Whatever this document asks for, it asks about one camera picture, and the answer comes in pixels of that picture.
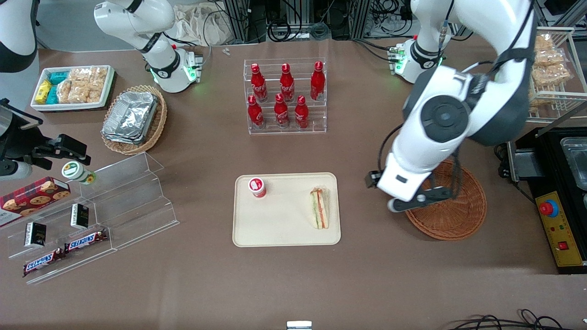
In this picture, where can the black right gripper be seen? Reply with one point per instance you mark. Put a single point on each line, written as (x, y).
(18, 143)

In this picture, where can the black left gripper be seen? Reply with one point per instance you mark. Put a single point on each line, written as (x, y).
(373, 178)

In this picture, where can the triangular sandwich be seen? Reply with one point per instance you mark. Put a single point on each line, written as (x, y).
(320, 208)

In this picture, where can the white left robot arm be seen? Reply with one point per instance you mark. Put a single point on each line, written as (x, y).
(458, 105)

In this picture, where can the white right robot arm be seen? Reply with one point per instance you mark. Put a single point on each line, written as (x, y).
(137, 23)

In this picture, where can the white rectangular snack tray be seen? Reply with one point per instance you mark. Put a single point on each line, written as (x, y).
(109, 85)

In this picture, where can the oval light wicker basket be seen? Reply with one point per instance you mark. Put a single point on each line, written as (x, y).
(158, 123)

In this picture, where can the round brown wicker basket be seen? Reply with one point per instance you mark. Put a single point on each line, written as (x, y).
(458, 220)

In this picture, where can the beige plastic tray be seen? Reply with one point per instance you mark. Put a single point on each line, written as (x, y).
(284, 220)

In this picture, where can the grey metal tray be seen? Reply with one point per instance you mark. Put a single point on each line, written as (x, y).
(525, 165)

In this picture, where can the green capped white bottle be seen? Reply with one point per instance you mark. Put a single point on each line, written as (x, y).
(75, 171)

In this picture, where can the teal snack packet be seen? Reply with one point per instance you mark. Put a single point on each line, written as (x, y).
(52, 95)
(58, 77)

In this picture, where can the clear rice cracker packet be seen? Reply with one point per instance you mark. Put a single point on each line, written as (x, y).
(80, 94)
(80, 74)
(64, 91)
(98, 77)

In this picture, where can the red cookie box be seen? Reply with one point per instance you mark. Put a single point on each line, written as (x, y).
(32, 197)

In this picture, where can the yellow snack packet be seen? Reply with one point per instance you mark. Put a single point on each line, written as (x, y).
(43, 91)

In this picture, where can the small black box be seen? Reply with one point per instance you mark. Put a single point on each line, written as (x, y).
(80, 216)
(35, 234)

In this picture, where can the aluminium foil container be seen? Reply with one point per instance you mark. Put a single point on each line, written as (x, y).
(130, 117)

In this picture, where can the clear acrylic bottle rack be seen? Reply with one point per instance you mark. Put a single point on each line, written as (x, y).
(321, 123)

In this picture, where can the clear acrylic stepped shelf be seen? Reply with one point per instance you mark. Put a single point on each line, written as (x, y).
(137, 201)
(59, 270)

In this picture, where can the snickers chocolate bar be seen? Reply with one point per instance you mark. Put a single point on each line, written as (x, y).
(86, 240)
(43, 262)

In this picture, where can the red cola bottle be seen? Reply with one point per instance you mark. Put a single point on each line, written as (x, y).
(301, 114)
(281, 112)
(255, 113)
(317, 82)
(287, 85)
(259, 85)

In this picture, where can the red white lidded cup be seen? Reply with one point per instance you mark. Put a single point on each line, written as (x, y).
(257, 187)

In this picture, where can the small silver white object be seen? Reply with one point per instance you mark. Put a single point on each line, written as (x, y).
(299, 325)

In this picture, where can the red emergency stop button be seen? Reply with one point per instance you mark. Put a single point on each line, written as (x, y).
(549, 208)

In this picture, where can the black equipment box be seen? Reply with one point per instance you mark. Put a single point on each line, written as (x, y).
(550, 151)

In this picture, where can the beige cloth bag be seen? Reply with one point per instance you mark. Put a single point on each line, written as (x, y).
(202, 25)

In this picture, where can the yellow control panel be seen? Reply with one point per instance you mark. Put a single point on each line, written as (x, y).
(562, 233)

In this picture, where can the clear plastic container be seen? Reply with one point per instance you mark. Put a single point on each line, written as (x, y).
(575, 162)

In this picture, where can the bagged fried snack packet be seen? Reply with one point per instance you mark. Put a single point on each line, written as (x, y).
(552, 75)
(543, 42)
(549, 58)

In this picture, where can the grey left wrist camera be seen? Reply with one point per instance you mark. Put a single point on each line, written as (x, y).
(422, 200)

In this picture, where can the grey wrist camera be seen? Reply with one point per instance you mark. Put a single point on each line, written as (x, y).
(13, 170)
(422, 200)

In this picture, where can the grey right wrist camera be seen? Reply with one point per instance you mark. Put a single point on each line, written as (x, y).
(13, 170)

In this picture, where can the aluminium frame post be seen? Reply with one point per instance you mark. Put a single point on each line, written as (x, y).
(238, 20)

